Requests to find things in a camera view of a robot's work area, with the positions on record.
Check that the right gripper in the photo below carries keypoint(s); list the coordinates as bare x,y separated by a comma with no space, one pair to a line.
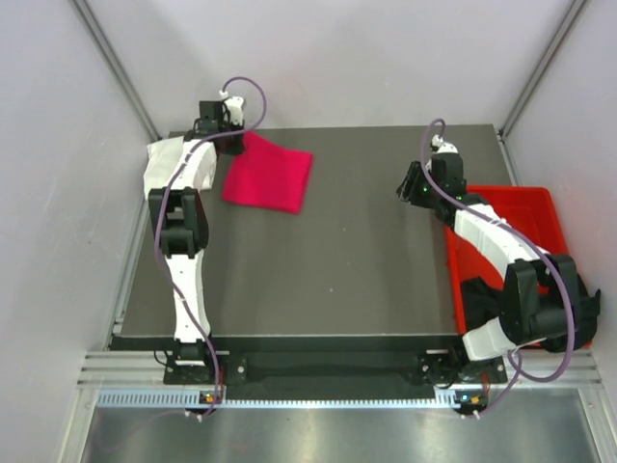
410,188

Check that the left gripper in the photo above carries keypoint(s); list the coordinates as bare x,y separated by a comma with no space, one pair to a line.
238,149

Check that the pink t-shirt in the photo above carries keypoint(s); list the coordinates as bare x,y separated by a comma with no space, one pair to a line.
268,176

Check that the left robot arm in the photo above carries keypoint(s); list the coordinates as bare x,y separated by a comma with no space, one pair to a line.
181,231

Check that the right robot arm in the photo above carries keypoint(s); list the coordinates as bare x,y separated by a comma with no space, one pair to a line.
538,300

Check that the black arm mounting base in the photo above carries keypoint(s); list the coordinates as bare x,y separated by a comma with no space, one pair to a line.
349,374

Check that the folded white t-shirt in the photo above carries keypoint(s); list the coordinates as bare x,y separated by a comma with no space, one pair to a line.
166,156

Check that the red plastic bin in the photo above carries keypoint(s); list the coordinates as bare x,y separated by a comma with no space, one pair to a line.
529,210

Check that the black t-shirt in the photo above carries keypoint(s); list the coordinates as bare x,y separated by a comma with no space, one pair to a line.
480,304

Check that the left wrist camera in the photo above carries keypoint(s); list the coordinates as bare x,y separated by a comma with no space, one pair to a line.
233,110

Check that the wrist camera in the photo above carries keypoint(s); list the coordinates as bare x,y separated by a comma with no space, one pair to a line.
447,167
233,110

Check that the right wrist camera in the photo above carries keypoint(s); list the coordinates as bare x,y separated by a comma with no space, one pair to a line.
447,167

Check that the left aluminium frame post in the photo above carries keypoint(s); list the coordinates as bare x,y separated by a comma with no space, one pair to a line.
105,48

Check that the aluminium frame post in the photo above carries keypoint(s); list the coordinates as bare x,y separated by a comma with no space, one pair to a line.
105,48
558,37

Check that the right aluminium frame post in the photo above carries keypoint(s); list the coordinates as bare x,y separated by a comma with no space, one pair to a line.
558,37

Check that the slotted grey cable duct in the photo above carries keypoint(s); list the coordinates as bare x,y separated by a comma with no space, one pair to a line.
200,399

